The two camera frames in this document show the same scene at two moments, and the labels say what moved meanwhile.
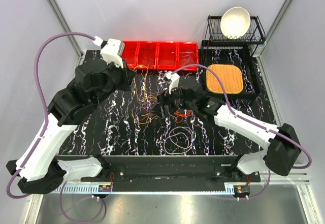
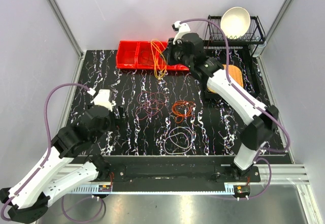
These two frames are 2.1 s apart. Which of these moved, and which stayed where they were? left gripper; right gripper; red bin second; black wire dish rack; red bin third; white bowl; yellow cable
Moved: left gripper; right gripper; yellow cable
Stayed: red bin third; black wire dish rack; white bowl; red bin second
